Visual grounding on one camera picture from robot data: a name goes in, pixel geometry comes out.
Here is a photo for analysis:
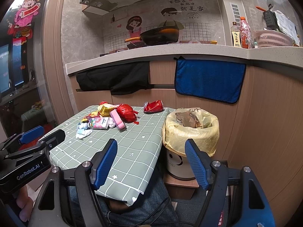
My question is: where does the blue hanging towel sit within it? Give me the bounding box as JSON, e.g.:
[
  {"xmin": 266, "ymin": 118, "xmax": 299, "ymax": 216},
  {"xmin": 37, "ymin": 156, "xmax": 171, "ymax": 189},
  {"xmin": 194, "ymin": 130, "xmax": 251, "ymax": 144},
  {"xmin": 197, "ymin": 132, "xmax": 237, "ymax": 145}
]
[{"xmin": 174, "ymin": 57, "xmax": 246, "ymax": 104}]

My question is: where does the yellow red noodle bag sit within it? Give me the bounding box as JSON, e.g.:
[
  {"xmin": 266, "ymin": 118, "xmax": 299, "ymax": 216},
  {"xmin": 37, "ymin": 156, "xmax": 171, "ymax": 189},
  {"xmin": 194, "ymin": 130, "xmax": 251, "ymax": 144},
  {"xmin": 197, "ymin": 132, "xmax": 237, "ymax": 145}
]
[{"xmin": 98, "ymin": 101, "xmax": 118, "ymax": 117}]

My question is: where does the red plastic bag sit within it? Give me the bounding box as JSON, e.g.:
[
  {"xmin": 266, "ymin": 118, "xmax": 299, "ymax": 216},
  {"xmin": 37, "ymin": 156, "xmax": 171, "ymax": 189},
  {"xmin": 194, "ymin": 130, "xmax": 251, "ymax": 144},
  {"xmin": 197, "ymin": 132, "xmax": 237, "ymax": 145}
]
[{"xmin": 116, "ymin": 103, "xmax": 139, "ymax": 124}]

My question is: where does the black wok orange handle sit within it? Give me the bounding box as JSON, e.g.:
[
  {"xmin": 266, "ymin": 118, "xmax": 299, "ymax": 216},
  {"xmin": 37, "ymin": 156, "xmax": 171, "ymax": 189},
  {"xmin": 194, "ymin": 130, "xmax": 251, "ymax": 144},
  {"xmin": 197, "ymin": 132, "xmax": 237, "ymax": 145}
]
[{"xmin": 124, "ymin": 26, "xmax": 179, "ymax": 46}]

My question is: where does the white countertop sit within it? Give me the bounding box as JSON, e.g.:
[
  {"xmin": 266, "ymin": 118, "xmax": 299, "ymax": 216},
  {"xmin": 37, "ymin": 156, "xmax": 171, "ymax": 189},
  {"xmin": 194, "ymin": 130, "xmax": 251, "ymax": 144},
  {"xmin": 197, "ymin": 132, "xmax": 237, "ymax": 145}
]
[{"xmin": 65, "ymin": 44, "xmax": 302, "ymax": 75}]

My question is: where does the white blue wrapper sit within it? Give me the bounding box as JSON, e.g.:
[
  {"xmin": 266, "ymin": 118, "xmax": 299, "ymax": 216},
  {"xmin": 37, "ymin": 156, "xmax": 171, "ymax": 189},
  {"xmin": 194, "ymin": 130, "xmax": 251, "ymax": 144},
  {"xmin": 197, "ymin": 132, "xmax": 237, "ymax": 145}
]
[{"xmin": 76, "ymin": 122, "xmax": 92, "ymax": 139}]

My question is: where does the person's left hand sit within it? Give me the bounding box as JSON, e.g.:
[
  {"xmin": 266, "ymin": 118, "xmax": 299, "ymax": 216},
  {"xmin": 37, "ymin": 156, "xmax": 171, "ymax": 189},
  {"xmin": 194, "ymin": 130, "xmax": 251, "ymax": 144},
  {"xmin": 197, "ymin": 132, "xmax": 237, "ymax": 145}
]
[{"xmin": 16, "ymin": 186, "xmax": 33, "ymax": 222}]

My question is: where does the red plastic bottle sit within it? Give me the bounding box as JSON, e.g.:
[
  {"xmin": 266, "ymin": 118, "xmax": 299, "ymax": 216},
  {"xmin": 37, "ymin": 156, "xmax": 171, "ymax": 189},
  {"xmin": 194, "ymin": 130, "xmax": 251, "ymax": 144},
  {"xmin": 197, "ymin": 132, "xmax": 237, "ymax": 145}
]
[{"xmin": 240, "ymin": 16, "xmax": 253, "ymax": 49}]

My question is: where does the pink colander basket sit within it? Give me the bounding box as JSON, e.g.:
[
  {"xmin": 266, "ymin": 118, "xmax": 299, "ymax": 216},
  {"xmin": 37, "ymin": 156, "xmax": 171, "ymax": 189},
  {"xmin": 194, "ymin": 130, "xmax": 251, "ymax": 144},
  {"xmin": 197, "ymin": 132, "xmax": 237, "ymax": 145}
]
[{"xmin": 254, "ymin": 30, "xmax": 293, "ymax": 48}]

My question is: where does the red paper cup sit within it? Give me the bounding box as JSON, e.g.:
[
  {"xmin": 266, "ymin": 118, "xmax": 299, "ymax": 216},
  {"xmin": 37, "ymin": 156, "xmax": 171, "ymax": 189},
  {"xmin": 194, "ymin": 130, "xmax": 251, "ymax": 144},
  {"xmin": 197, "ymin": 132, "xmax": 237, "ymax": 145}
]
[{"xmin": 143, "ymin": 100, "xmax": 163, "ymax": 114}]

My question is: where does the black utensil holder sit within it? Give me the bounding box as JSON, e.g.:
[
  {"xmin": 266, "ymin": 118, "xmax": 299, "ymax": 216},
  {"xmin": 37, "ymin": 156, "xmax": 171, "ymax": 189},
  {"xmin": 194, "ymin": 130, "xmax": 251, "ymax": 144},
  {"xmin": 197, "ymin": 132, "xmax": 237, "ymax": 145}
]
[{"xmin": 255, "ymin": 0, "xmax": 280, "ymax": 31}]

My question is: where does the black hanging cloth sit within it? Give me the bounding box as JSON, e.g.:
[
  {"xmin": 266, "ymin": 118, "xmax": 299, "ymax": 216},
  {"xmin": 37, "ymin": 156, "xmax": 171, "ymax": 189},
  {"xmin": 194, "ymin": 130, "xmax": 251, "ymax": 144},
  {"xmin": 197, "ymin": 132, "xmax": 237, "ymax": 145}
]
[{"xmin": 76, "ymin": 61, "xmax": 151, "ymax": 95}]

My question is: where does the trash bin with yellow bag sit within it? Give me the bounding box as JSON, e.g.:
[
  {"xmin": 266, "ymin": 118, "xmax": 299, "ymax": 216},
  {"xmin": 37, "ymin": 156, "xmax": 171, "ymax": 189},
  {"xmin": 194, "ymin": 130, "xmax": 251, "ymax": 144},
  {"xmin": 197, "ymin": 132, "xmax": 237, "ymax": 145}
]
[{"xmin": 162, "ymin": 108, "xmax": 220, "ymax": 180}]

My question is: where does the yellow nabati wafer wrapper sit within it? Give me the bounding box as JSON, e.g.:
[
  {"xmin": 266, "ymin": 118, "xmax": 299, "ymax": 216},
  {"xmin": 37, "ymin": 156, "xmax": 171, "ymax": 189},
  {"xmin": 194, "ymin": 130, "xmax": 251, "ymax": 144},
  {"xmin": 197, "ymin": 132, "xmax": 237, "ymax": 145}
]
[{"xmin": 81, "ymin": 111, "xmax": 99, "ymax": 122}]

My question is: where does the yellow label oil bottle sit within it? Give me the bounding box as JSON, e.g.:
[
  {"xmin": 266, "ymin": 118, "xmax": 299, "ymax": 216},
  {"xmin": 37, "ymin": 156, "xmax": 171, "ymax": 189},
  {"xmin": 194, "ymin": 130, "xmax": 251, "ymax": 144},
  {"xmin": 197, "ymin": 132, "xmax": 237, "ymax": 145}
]
[{"xmin": 231, "ymin": 22, "xmax": 242, "ymax": 48}]

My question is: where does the yellow scrub sponge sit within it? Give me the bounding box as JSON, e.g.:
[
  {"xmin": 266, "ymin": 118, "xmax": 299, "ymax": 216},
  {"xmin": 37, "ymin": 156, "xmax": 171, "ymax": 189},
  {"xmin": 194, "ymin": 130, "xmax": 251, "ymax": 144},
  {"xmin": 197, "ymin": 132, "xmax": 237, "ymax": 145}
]
[{"xmin": 110, "ymin": 109, "xmax": 126, "ymax": 130}]

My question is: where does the wooden stool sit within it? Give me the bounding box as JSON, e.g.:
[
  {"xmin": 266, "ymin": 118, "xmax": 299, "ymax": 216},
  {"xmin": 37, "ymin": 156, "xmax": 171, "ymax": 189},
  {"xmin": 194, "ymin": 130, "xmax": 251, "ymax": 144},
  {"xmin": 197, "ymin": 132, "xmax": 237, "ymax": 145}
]
[{"xmin": 163, "ymin": 158, "xmax": 199, "ymax": 200}]

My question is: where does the pink Kleenex tissue pack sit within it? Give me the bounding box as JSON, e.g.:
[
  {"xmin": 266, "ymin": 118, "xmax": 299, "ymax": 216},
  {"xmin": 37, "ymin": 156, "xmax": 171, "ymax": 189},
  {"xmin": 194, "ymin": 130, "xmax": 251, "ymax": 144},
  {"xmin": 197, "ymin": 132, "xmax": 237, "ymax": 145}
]
[{"xmin": 88, "ymin": 117, "xmax": 109, "ymax": 129}]

